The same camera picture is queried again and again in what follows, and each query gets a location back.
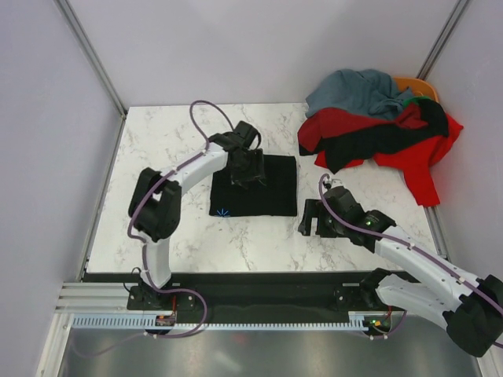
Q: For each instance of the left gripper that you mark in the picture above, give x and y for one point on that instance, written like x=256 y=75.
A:
x=258 y=162

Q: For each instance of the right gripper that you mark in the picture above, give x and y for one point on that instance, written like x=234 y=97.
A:
x=314 y=208

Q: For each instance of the black t-shirt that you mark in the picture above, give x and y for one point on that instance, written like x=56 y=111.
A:
x=276 y=197
x=345 y=137

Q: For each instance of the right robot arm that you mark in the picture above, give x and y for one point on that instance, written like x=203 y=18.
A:
x=467 y=307

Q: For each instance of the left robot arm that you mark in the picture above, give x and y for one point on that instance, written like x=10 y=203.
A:
x=156 y=204

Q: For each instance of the black t-shirt in pile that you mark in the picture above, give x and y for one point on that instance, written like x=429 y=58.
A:
x=345 y=137

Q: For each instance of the red t-shirt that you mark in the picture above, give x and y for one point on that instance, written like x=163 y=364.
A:
x=415 y=163

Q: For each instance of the grey-blue t-shirt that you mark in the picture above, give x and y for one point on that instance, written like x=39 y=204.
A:
x=368 y=92

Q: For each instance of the green garment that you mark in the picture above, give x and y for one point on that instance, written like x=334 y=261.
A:
x=415 y=100

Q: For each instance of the orange basket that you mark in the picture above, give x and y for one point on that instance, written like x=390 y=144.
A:
x=417 y=86

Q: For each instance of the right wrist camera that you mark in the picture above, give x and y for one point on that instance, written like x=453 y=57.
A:
x=329 y=183

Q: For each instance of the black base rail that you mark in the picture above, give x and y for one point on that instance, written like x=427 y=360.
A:
x=253 y=297

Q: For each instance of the white cable duct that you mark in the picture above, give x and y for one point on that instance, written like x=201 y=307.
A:
x=157 y=322

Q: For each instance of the aluminium extrusion frame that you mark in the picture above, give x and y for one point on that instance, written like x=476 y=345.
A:
x=402 y=344

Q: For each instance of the right aluminium corner post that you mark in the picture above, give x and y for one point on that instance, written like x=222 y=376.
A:
x=441 y=41

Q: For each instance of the aluminium corner post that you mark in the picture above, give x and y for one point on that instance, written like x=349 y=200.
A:
x=441 y=41
x=82 y=38

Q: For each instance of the left aluminium corner post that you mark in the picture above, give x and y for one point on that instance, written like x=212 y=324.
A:
x=82 y=38

